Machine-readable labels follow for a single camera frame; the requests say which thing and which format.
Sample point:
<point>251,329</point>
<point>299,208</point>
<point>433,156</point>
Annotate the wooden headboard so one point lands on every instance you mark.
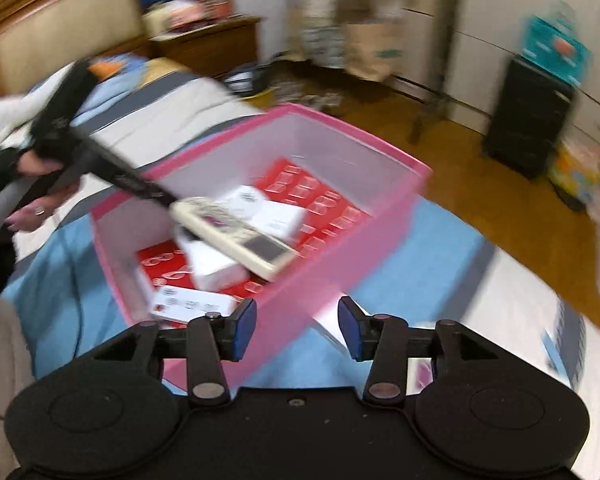
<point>55,15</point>

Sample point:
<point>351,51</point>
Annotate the colourful gift bag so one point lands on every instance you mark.
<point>575,175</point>

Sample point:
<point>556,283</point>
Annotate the beige slipper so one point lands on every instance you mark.
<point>290,92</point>
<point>327,100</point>

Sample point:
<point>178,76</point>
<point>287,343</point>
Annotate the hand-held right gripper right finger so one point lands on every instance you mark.
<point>350,327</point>

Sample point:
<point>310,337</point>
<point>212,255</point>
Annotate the large white charger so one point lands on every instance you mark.
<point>215,272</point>

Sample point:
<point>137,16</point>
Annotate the white remote control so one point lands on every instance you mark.
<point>325,327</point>
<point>190,305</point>

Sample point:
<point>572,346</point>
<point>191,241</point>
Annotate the person's left hand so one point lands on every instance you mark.
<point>27,220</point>

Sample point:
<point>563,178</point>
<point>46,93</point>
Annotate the black suitcase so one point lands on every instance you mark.
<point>525,120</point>

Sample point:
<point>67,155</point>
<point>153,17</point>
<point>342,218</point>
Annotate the red printed cloth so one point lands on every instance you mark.
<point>330,210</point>

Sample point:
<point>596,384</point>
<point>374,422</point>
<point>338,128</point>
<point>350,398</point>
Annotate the blue patterned bag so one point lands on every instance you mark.
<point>322,45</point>

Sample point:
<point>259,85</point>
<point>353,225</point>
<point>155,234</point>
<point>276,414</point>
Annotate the red snack box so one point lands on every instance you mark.
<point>215,2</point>

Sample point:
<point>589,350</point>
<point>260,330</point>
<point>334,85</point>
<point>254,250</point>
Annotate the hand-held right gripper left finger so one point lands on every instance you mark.
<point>245,327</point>

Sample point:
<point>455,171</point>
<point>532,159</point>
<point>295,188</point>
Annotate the white wardrobe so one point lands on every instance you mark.
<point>495,5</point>

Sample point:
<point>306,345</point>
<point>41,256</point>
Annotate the small white charger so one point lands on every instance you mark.
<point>242,200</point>

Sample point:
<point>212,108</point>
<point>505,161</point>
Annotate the white charger with grey print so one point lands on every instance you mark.
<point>280,220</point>

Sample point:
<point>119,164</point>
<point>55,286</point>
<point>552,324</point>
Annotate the light blue blanket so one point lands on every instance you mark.
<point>115,90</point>

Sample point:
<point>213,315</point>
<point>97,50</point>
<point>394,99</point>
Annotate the white cloth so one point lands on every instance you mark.
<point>10,112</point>

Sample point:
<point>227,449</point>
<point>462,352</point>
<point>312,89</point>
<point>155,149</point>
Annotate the beige remote control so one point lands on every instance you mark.
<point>240,240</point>

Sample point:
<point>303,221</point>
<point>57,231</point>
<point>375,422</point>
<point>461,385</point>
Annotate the black clothes rack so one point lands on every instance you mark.
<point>437,95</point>

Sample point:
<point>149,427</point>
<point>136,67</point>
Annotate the pink cardboard box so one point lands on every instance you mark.
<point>350,250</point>

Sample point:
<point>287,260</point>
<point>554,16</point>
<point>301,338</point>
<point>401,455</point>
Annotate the beige cloth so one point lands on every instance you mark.
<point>0,360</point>

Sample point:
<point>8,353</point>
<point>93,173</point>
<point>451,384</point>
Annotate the large brown paper bag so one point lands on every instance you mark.
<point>375,50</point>

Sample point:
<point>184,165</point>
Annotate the teal tote bag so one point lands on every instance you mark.
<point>555,45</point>

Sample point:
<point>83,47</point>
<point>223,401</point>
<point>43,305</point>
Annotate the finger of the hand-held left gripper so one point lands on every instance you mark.
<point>130,180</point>

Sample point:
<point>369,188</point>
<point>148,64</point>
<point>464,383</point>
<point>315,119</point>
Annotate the wooden nightstand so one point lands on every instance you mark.
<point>215,50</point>

